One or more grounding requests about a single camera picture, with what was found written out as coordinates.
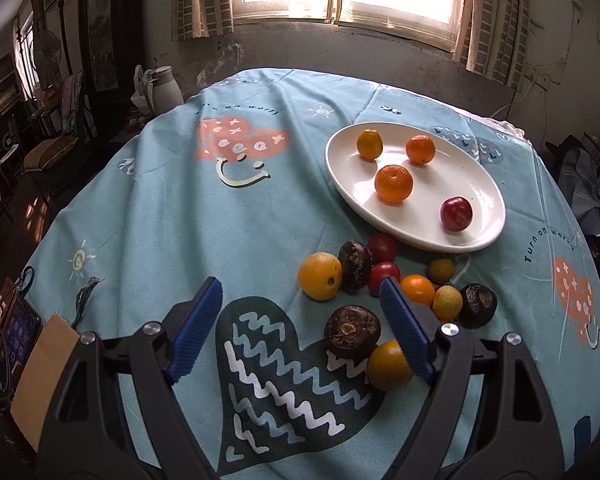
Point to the white cloth under tablecloth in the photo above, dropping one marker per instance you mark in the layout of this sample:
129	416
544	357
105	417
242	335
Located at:
500	125

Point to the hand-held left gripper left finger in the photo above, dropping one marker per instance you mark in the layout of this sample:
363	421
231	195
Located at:
200	320

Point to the white oval plate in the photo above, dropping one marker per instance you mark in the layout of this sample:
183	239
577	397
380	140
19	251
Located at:
430	190

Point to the pale yellow kumquat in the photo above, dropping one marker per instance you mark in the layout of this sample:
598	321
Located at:
447	303

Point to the large mandarin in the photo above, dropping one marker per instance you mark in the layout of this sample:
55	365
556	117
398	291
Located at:
393	183

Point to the dark wooden cabinet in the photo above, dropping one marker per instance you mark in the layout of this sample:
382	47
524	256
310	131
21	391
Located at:
102	35

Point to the greenish yellow kumquat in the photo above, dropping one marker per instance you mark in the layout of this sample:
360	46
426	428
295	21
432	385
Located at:
440	270

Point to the red cherry tomato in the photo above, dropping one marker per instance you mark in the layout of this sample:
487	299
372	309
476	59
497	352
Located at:
380	271
382	246

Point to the orange citrus fruit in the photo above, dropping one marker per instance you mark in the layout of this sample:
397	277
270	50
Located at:
419	290

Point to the brown cardboard sheet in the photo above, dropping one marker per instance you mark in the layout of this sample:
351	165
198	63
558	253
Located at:
40	380

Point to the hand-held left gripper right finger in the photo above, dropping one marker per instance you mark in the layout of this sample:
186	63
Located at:
405	325

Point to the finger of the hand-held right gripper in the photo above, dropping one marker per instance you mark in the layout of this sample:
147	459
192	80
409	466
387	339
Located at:
582	435

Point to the brown cushion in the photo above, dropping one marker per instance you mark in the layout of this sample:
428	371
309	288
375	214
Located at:
50	152

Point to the pile of clothes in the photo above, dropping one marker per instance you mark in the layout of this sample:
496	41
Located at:
587	185

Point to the brick pattern curtain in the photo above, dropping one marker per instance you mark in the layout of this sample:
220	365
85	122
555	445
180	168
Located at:
205	5
495	25

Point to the white plastic bag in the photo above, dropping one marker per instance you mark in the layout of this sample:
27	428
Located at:
140	92

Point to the white thermos jug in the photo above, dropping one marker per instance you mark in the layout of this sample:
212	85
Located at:
165	90

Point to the wall socket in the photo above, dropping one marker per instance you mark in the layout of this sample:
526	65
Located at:
544	80

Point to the smartphone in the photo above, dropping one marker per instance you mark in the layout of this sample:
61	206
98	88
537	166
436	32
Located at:
20	330

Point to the large yellow citrus fruit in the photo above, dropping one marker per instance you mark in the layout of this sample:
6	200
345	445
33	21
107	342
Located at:
319	275

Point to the yellow-green citrus fruit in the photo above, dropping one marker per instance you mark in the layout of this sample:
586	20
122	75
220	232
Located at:
387	366

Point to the dark red plum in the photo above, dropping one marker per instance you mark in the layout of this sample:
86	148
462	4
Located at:
456	214

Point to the small mandarin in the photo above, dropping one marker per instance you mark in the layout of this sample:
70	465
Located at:
420	149

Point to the yellow-orange citrus fruit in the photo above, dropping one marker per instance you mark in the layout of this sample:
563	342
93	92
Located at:
369	144

